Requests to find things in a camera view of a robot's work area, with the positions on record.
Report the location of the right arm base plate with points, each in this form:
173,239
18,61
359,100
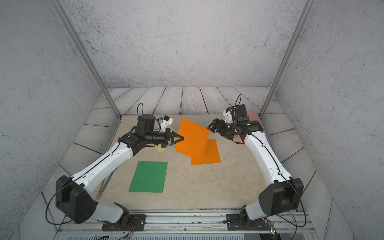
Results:
247,222

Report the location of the pink plastic tray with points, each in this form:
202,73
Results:
252,117

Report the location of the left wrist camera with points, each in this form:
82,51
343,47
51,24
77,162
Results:
165,122

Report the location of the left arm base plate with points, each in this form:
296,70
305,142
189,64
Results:
129,222

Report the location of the aluminium front rail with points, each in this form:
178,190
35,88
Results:
216,221

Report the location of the left aluminium frame post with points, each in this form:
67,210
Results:
70,30

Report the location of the orange paper sheet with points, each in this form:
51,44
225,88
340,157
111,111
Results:
210,155
195,139

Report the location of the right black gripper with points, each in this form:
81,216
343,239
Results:
220,130

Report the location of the orange paper sheet back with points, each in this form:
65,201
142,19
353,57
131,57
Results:
195,139

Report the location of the right aluminium frame post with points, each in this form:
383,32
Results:
309,4

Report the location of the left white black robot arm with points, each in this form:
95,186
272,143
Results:
73,196

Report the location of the aluminium frame post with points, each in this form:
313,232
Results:
70,30
309,4

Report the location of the green paper sheet front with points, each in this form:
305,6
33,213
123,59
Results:
149,177

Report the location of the yellow paper sheet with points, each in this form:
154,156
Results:
162,147

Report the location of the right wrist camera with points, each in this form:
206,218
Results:
228,116

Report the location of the iridescent blue knife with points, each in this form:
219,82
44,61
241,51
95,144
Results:
107,181

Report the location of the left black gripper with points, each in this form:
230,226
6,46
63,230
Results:
169,141

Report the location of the orange paper sheet front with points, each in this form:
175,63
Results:
210,155

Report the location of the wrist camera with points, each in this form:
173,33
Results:
228,116
165,122

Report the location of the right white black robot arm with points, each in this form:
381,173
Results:
283,192

